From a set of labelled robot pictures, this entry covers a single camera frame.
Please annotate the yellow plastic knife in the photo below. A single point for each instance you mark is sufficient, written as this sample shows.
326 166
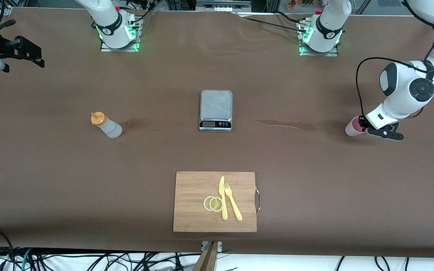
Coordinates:
222 188

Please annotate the lemon slice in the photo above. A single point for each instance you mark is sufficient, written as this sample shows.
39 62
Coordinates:
206 203
216 204

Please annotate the clear sauce bottle orange cap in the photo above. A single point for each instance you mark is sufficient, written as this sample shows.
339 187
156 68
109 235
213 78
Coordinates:
109 128

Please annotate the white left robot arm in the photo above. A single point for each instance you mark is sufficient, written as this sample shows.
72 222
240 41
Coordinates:
401 94

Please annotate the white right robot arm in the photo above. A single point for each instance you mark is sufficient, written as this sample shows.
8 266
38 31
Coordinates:
107 22

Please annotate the silver digital kitchen scale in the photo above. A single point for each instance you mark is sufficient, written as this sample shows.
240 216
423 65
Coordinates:
216 103

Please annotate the white power strip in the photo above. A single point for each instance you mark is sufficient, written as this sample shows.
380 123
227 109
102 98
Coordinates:
222 8

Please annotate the pink plastic cup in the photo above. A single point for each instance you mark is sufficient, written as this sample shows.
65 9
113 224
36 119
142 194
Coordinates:
352 128

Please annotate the small metal bracket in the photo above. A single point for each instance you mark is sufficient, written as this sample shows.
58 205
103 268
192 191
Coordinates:
220 245

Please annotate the wooden cutting board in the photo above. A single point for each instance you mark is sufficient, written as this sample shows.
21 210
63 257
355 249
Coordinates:
190 210

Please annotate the aluminium frame profile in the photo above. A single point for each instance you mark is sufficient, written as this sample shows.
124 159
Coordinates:
5 10

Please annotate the yellow plastic fork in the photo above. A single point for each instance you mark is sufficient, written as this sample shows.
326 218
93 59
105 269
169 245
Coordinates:
234 205

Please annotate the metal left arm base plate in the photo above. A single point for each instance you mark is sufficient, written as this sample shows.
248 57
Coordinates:
330 54

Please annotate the wooden post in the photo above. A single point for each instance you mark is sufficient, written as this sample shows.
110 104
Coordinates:
207 259

